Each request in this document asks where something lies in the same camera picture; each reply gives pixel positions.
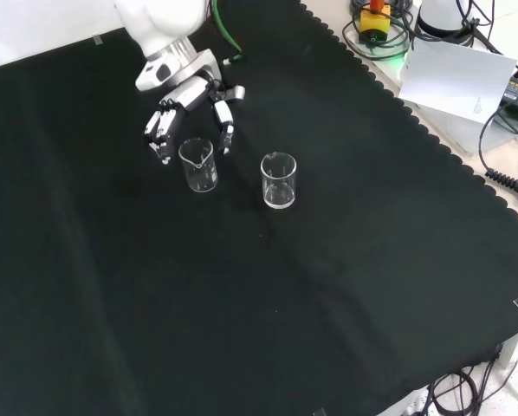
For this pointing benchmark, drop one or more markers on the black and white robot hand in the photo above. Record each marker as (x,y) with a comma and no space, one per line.
(189,93)

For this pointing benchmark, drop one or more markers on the clear glass beaker with spout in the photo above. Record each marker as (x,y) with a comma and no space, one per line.
(199,171)

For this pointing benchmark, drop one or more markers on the black table cloth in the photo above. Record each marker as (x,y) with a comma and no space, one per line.
(155,281)

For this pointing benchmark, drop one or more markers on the yellow stop button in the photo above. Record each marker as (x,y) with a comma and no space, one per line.
(374,24)

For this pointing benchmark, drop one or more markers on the white round base, black band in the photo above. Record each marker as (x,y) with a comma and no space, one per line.
(441,17)

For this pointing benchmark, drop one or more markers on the pale board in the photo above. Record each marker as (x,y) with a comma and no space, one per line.
(454,80)

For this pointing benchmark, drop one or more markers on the metal table leg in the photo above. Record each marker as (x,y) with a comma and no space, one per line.
(513,349)

